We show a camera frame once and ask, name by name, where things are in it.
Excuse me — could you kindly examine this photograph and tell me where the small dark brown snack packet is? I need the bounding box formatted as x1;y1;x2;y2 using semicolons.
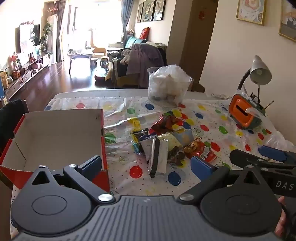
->
167;148;186;167

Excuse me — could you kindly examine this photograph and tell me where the wooden coffee table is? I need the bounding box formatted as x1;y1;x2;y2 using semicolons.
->
67;49;94;73

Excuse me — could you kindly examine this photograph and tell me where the brown door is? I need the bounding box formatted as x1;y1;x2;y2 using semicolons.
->
166;0;219;93

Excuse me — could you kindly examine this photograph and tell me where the black garment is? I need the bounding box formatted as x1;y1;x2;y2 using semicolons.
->
0;99;29;156

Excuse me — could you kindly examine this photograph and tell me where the pale yellow snack packet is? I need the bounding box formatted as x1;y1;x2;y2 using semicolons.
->
162;133;184;151

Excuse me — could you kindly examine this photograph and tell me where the yellow wooden chair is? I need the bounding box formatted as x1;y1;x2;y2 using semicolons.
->
89;31;107;56

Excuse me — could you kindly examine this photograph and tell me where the brown dining chair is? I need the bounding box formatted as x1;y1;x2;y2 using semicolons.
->
191;82;206;93

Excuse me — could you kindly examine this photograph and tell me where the red cushion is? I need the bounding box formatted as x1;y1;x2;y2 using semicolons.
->
139;27;150;40

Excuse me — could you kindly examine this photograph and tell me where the grey blue curtain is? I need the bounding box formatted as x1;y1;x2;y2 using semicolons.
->
121;0;133;45

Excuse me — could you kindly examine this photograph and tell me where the white snack packet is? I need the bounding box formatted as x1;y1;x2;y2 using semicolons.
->
139;135;158;163

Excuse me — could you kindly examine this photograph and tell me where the red orange snack packet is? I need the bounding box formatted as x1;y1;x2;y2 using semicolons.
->
151;114;184;136

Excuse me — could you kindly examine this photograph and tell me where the pile of clothes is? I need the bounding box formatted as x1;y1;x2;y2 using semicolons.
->
105;42;167;89

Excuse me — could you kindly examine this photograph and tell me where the white standing air conditioner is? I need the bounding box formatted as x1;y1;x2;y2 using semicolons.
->
47;14;59;65

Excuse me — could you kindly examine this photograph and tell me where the teal sofa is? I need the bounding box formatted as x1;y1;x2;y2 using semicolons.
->
124;36;148;50

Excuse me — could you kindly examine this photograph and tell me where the red cardboard box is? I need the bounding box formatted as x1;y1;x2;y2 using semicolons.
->
0;108;110;193

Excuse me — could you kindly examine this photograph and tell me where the light blue snack packet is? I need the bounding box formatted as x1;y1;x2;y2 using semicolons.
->
178;129;195;147

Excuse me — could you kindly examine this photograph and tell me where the filled clear plastic bag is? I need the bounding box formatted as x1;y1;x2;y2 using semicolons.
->
148;65;193;107

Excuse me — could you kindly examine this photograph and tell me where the orange green slotted box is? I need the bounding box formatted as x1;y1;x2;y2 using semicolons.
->
228;93;266;129

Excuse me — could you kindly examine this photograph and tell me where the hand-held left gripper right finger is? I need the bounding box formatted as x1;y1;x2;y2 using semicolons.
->
177;155;264;205

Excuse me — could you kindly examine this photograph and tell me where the tall potted plant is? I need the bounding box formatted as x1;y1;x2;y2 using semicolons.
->
39;22;53;54

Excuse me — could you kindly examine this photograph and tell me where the crumpled clear plastic bag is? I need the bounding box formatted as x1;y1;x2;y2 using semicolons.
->
265;132;295;154

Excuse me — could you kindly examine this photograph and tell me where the colourful dotted plastic tablecloth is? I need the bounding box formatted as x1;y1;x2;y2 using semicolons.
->
44;96;296;200

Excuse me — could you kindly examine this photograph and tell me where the wooden television cabinet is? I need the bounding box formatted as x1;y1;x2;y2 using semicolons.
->
4;53;52;99

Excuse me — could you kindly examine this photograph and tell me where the gold framed picture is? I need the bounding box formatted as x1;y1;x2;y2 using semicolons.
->
236;0;265;26
279;0;296;42

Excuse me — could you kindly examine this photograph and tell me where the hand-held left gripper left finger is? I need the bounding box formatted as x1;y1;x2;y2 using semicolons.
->
29;155;116;205

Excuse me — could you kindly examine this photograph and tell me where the television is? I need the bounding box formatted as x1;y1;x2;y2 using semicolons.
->
15;24;40;54

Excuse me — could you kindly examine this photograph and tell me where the grey desk lamp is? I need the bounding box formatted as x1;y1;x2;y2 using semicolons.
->
237;55;273;109

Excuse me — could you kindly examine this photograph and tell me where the dark framed picture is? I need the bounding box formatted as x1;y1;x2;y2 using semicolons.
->
153;0;167;21
143;0;155;22
136;2;144;23

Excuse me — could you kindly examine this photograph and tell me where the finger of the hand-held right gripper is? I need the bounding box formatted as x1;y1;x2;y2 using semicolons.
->
258;145;296;163
229;149;271;169

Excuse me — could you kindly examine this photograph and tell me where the green snack packet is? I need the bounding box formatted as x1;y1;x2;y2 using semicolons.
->
132;142;143;155

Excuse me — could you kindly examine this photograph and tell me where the brown curtain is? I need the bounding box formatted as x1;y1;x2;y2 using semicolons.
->
57;0;71;63

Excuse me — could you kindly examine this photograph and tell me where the person's right hand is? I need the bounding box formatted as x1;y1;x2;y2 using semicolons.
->
274;196;287;238

